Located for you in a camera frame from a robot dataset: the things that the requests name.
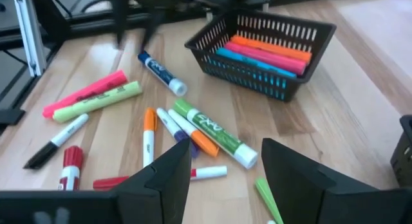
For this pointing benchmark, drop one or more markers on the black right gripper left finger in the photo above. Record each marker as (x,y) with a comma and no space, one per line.
(154,198)

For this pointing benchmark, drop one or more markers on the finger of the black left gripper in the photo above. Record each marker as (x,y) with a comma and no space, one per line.
(154,27)
(119,21)

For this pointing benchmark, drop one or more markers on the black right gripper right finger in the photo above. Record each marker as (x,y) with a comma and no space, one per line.
(305,195)

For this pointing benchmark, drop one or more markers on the thick navy Expo marker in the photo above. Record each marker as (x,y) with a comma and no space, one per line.
(159,71)

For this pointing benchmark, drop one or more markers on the thin orange marker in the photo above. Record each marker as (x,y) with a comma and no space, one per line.
(148,143)
(199,138)

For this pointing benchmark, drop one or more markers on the thin red marker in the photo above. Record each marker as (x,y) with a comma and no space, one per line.
(209,172)

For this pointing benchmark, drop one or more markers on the thin purple marker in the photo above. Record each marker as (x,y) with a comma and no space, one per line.
(170,124)

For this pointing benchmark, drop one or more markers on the pink highlighter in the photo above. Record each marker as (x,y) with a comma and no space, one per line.
(267,58)
(87,90)

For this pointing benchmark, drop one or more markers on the yellow-green highlighter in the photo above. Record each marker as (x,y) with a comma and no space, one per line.
(96,103)

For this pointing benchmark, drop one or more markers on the thick green Expo marker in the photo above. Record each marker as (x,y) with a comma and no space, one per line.
(215,132)

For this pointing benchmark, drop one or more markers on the thick red Expo marker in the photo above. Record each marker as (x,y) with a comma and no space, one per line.
(72,159)

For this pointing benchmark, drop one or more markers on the blue highlighter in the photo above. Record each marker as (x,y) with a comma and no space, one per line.
(244,60)

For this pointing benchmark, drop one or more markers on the thin black marker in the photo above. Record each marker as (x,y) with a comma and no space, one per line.
(64,134)

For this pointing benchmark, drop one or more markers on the orange Sharpie highlighter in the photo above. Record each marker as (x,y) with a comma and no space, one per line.
(273,47)

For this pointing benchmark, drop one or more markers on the thin light green marker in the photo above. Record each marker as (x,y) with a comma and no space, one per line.
(267,198)

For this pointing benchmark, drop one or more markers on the black plastic mesh basket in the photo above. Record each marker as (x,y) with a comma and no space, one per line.
(318,50)
(404,153)

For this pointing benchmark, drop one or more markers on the silver aluminium post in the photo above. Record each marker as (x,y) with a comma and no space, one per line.
(30,34)

